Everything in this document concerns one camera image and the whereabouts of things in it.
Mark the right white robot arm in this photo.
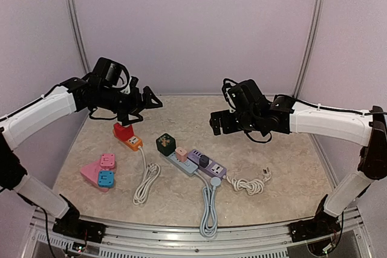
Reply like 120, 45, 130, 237
209, 93, 386, 236

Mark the pink plug charger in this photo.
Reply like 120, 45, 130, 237
175, 146, 188, 163

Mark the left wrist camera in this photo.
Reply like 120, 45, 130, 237
89, 57, 130, 91

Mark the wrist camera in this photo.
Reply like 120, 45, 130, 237
221, 78, 264, 111
89, 57, 130, 91

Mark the light blue power cable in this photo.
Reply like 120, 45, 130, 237
193, 170, 223, 238

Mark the white power strip cable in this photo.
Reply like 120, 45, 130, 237
132, 145, 161, 205

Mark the orange power strip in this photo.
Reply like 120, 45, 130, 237
118, 134, 143, 151

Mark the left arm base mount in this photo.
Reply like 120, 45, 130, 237
53, 207, 106, 243

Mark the light blue power strip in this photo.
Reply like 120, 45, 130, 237
166, 152, 198, 177

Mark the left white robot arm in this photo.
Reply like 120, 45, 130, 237
1, 74, 163, 237

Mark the pink square plug adapter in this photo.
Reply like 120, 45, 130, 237
99, 153, 115, 170

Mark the aluminium corner post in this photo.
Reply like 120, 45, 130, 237
65, 0, 91, 74
293, 0, 324, 98

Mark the red cube plug adapter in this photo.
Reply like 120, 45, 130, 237
113, 123, 134, 142

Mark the white knotted power cable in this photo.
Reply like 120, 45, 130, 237
224, 168, 272, 196

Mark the dark green cube adapter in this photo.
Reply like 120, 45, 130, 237
156, 133, 177, 156

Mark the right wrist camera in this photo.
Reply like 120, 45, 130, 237
221, 78, 264, 111

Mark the dark blue plug charger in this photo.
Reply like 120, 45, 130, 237
199, 155, 210, 169

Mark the right aluminium corner post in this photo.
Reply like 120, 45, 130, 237
293, 0, 324, 98

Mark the blue square plug adapter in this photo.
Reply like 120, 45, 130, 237
97, 170, 114, 189

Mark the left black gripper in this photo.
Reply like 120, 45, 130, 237
97, 85, 163, 126

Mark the left aluminium corner post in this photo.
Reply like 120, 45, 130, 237
65, 0, 91, 74

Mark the pink triangular socket base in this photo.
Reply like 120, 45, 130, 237
80, 160, 116, 193

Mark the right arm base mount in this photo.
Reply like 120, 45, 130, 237
288, 211, 341, 242

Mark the aluminium front frame rail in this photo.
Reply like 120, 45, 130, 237
17, 208, 376, 257

